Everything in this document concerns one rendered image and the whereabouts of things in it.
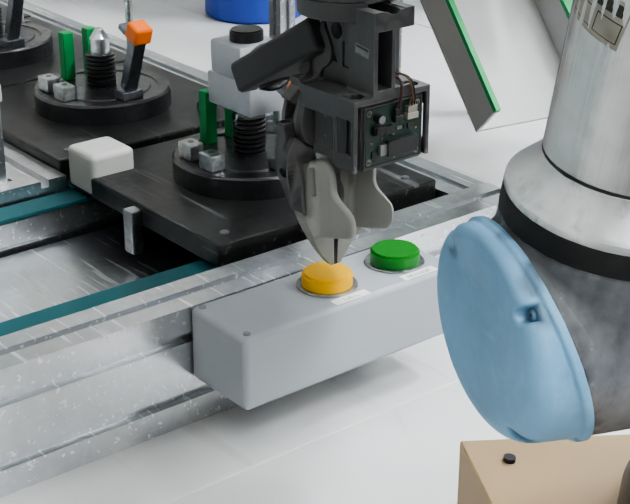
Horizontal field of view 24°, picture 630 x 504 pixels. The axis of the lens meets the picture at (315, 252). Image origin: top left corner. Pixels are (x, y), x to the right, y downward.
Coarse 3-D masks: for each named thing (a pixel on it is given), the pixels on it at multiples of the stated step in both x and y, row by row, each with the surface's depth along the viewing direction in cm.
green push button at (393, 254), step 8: (384, 240) 118; (392, 240) 118; (400, 240) 118; (376, 248) 116; (384, 248) 116; (392, 248) 116; (400, 248) 116; (408, 248) 116; (416, 248) 116; (376, 256) 115; (384, 256) 115; (392, 256) 115; (400, 256) 115; (408, 256) 115; (416, 256) 115; (376, 264) 115; (384, 264) 115; (392, 264) 115; (400, 264) 115; (408, 264) 115; (416, 264) 116
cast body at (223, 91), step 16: (240, 32) 126; (256, 32) 126; (224, 48) 127; (240, 48) 125; (224, 64) 127; (208, 80) 130; (224, 80) 128; (224, 96) 129; (240, 96) 127; (256, 96) 126; (272, 96) 127; (240, 112) 127; (256, 112) 127
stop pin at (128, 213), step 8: (128, 208) 126; (136, 208) 126; (128, 216) 125; (136, 216) 125; (128, 224) 126; (136, 224) 125; (128, 232) 126; (136, 232) 126; (128, 240) 126; (136, 240) 126; (128, 248) 127; (136, 248) 126
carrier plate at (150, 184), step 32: (224, 128) 144; (160, 160) 135; (96, 192) 131; (128, 192) 128; (160, 192) 128; (192, 192) 128; (384, 192) 128; (416, 192) 130; (160, 224) 124; (192, 224) 121; (224, 224) 121; (256, 224) 121; (288, 224) 121; (224, 256) 118
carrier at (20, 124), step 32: (128, 0) 152; (64, 32) 150; (96, 32) 147; (64, 64) 151; (96, 64) 147; (0, 96) 151; (32, 96) 153; (64, 96) 145; (96, 96) 147; (128, 96) 145; (160, 96) 147; (192, 96) 153; (32, 128) 144; (64, 128) 144; (96, 128) 144; (128, 128) 144; (160, 128) 144; (192, 128) 144; (64, 160) 136
